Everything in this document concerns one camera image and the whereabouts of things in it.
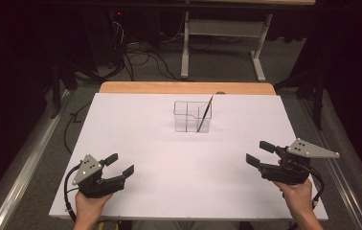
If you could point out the black pen with orange tip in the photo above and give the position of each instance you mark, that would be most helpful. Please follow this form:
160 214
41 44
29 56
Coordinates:
205 113

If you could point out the clear plastic pen organizer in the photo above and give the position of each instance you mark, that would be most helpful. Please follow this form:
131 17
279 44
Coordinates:
188 116

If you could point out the black stand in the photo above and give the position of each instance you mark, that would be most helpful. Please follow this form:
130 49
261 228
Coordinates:
319 96
56 92

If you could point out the wooden table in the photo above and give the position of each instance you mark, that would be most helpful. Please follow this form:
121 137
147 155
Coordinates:
185 87

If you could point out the aluminium rail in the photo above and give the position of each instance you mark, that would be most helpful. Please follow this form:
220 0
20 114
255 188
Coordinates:
345 191
29 163

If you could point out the person's left hand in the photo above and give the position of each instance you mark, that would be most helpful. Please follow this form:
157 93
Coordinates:
91 207

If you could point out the white board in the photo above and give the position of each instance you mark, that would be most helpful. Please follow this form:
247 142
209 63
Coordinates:
176 166

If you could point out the person's right hand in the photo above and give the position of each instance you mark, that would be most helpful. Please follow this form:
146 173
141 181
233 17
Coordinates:
297 198

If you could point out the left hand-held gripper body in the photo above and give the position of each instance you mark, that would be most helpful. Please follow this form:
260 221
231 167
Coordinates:
97 187

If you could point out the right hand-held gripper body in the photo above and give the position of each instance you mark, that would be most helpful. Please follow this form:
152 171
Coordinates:
284 171

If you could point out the white metal desk frame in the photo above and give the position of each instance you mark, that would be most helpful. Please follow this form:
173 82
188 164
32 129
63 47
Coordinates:
223 28

